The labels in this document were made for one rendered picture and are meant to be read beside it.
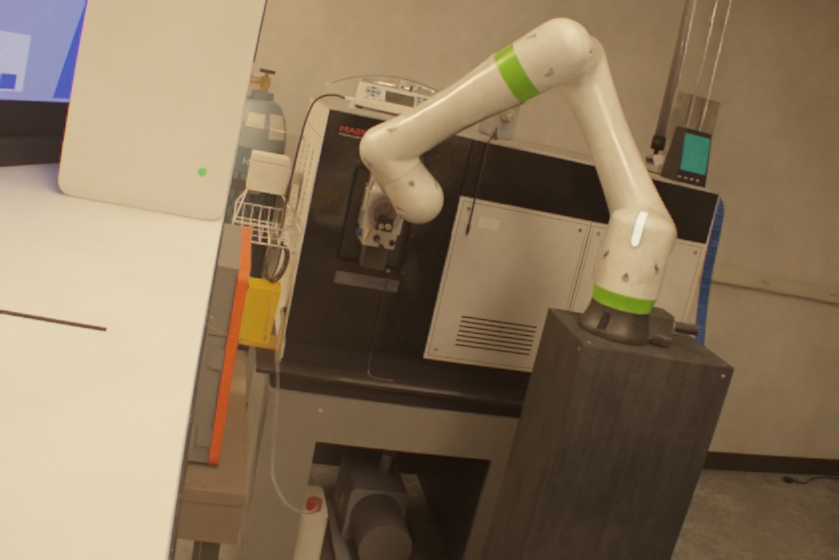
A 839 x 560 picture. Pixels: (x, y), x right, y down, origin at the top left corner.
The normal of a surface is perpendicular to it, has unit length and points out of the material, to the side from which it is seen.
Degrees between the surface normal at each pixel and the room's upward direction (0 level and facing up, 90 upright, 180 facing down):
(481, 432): 90
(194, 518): 90
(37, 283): 0
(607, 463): 90
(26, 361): 0
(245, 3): 90
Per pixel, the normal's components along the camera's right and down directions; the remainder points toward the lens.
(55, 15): 0.96, 0.24
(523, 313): 0.22, 0.20
